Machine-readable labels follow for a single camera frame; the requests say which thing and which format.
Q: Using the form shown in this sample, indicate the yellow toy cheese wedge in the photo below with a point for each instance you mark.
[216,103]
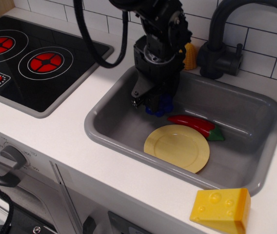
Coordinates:
[225,210]

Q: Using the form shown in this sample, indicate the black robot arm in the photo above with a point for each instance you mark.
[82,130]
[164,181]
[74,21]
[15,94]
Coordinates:
[159,54]

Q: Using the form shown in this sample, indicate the yellow toy plate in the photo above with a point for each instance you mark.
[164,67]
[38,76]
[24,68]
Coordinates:
[179,145]

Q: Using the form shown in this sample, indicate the blue toy blueberries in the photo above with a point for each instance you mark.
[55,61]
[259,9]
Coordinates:
[165,106]

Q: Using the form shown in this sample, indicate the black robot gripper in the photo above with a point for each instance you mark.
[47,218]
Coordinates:
[154,77]

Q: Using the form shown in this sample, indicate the grey sink basin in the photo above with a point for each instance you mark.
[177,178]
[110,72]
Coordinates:
[247,120]

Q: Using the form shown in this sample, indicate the red toy chili pepper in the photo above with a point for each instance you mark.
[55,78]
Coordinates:
[209,130]

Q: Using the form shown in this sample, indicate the dark grey faucet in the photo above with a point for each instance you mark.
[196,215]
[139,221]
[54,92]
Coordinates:
[213,58]

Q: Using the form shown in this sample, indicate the grey toy oven front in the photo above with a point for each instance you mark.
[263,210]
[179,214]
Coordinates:
[39,189]

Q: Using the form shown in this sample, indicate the black toy stove top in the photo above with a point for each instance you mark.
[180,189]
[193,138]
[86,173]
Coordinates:
[40,67]

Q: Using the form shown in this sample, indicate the yellow toy corn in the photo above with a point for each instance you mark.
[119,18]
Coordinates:
[190,60]

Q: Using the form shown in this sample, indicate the grey oven knob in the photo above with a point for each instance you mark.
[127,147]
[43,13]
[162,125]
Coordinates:
[12,158]

